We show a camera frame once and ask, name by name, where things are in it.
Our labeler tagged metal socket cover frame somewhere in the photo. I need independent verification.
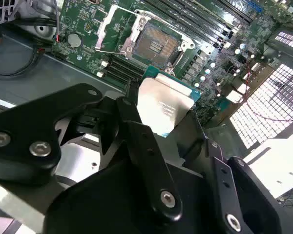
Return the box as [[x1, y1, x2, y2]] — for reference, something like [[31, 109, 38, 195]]
[[94, 3, 149, 58]]

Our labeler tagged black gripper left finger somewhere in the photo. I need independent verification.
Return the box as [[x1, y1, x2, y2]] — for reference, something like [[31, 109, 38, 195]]
[[0, 82, 184, 223]]

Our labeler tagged silver green CPU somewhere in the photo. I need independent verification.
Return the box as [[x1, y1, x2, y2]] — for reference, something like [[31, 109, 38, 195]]
[[136, 65, 202, 138]]

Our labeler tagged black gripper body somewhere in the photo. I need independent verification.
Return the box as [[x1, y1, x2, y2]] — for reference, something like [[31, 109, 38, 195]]
[[42, 156, 227, 234]]

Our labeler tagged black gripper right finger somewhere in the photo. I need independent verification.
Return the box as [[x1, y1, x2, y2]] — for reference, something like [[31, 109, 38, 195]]
[[190, 112, 283, 234]]

